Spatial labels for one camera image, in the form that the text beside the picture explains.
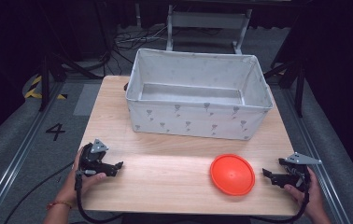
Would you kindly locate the grey metal stand frame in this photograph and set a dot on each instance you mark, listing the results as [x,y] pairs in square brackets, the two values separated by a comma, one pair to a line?
[207,20]

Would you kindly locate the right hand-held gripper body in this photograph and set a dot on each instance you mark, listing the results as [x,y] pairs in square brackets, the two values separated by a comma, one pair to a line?
[299,174]

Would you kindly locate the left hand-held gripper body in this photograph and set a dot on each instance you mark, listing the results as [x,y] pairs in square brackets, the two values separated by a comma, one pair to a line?
[93,161]

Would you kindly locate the orange round plastic plate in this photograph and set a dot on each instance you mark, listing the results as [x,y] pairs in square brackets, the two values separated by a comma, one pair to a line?
[232,174]

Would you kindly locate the white fabric storage box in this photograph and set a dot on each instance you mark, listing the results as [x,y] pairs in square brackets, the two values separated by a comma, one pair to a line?
[196,121]

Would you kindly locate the metal floor rail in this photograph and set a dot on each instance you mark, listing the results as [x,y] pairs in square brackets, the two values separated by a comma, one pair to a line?
[12,161]
[317,146]

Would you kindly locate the person's right hand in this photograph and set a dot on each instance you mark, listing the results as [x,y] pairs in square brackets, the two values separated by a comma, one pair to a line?
[314,199]

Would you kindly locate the black tripod stand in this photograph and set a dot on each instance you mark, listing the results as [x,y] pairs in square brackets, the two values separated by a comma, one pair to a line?
[48,71]
[296,77]

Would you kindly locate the person's left hand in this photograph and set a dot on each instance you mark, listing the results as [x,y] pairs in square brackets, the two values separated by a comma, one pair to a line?
[75,186]

